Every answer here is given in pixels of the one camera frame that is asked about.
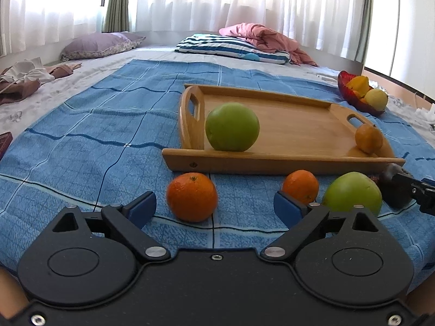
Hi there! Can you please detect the white crumpled cloth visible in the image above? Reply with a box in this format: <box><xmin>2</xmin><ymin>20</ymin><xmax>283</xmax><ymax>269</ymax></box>
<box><xmin>415</xmin><ymin>104</ymin><xmax>435</xmax><ymax>124</ymax></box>

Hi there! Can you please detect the dark brown round fruit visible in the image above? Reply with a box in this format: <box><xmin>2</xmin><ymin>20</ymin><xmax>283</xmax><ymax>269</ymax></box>
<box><xmin>380</xmin><ymin>164</ymin><xmax>417</xmax><ymax>208</ymax></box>

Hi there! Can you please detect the white sheer curtain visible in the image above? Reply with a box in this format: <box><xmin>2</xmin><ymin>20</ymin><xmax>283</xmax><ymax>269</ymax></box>
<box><xmin>129</xmin><ymin>0</ymin><xmax>366</xmax><ymax>62</ymax></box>
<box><xmin>0</xmin><ymin>0</ymin><xmax>106</xmax><ymax>55</ymax></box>

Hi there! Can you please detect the person's left leg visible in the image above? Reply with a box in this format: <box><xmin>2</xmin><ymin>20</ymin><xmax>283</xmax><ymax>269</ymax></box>
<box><xmin>0</xmin><ymin>267</ymin><xmax>29</xmax><ymax>326</ymax></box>

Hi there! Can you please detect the pink crumpled blanket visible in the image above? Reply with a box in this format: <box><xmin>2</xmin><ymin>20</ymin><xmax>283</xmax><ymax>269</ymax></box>
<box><xmin>219</xmin><ymin>23</ymin><xmax>319</xmax><ymax>67</ymax></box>

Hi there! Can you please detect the red glass bowl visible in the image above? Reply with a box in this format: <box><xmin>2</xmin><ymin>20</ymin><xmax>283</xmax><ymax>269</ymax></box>
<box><xmin>337</xmin><ymin>71</ymin><xmax>389</xmax><ymax>117</ymax></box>

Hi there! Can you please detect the wooden side panel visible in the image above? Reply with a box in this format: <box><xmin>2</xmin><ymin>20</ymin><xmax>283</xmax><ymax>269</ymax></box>
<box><xmin>363</xmin><ymin>68</ymin><xmax>435</xmax><ymax>106</ymax></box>

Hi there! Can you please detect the purple pillow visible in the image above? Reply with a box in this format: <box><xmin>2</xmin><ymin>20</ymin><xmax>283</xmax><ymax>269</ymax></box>
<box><xmin>60</xmin><ymin>32</ymin><xmax>147</xmax><ymax>61</ymax></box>

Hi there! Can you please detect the green apple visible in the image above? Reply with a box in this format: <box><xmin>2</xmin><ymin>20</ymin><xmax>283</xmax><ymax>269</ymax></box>
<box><xmin>322</xmin><ymin>172</ymin><xmax>383</xmax><ymax>217</ymax></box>
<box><xmin>205</xmin><ymin>102</ymin><xmax>260</xmax><ymax>152</ymax></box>

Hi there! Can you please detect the dull orange citrus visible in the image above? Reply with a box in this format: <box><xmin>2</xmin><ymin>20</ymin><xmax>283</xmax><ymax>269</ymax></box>
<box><xmin>355</xmin><ymin>123</ymin><xmax>384</xmax><ymax>154</ymax></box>

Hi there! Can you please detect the person's right leg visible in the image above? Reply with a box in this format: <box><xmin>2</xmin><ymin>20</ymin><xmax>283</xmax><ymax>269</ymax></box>
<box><xmin>406</xmin><ymin>290</ymin><xmax>435</xmax><ymax>320</ymax></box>

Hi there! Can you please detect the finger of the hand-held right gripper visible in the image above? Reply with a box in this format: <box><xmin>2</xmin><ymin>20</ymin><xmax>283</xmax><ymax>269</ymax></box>
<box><xmin>394</xmin><ymin>173</ymin><xmax>435</xmax><ymax>215</ymax></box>

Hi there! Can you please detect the white garment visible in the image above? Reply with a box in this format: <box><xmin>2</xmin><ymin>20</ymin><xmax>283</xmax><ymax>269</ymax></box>
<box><xmin>0</xmin><ymin>58</ymin><xmax>57</xmax><ymax>85</ymax></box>

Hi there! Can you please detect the blue white striped pillow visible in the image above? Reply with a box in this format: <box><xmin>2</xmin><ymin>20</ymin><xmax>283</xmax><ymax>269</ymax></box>
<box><xmin>175</xmin><ymin>34</ymin><xmax>292</xmax><ymax>65</ymax></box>

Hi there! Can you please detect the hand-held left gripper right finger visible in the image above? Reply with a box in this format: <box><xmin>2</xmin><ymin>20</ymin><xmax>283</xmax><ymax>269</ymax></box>
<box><xmin>260</xmin><ymin>191</ymin><xmax>383</xmax><ymax>262</ymax></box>

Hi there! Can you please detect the brown garment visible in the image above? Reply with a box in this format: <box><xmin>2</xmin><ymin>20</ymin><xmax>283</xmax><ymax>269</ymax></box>
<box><xmin>0</xmin><ymin>63</ymin><xmax>83</xmax><ymax>106</ymax></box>

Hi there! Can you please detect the bright orange tangerine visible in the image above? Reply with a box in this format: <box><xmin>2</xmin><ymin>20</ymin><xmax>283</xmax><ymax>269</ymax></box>
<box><xmin>166</xmin><ymin>173</ymin><xmax>218</xmax><ymax>223</ymax></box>
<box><xmin>282</xmin><ymin>170</ymin><xmax>319</xmax><ymax>206</ymax></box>

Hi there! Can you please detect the wooden serving tray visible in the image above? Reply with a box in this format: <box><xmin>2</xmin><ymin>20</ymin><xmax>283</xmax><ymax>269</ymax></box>
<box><xmin>162</xmin><ymin>84</ymin><xmax>406</xmax><ymax>176</ymax></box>

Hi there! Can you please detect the blue checked blanket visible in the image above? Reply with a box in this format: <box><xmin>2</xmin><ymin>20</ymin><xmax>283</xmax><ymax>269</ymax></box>
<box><xmin>0</xmin><ymin>59</ymin><xmax>435</xmax><ymax>279</ymax></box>

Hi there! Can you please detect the pale floral bed sheet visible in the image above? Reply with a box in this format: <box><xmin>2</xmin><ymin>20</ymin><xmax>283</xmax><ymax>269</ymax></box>
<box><xmin>0</xmin><ymin>44</ymin><xmax>435</xmax><ymax>150</ymax></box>

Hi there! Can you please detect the yellow starfruit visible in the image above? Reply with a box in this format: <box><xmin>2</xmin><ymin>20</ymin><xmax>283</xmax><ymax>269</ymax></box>
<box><xmin>346</xmin><ymin>76</ymin><xmax>370</xmax><ymax>97</ymax></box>

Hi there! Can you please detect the green curtain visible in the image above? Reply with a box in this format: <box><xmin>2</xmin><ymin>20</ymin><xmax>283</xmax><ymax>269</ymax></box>
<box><xmin>353</xmin><ymin>0</ymin><xmax>373</xmax><ymax>64</ymax></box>
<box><xmin>102</xmin><ymin>0</ymin><xmax>132</xmax><ymax>34</ymax></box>

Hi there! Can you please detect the person's leg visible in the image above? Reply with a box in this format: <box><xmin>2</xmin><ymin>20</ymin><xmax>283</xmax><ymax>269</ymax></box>
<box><xmin>406</xmin><ymin>290</ymin><xmax>435</xmax><ymax>320</ymax></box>
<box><xmin>0</xmin><ymin>267</ymin><xmax>29</xmax><ymax>326</ymax></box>

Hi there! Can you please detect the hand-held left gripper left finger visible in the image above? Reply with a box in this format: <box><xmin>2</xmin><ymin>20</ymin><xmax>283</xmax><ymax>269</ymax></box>
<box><xmin>52</xmin><ymin>191</ymin><xmax>171</xmax><ymax>263</ymax></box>

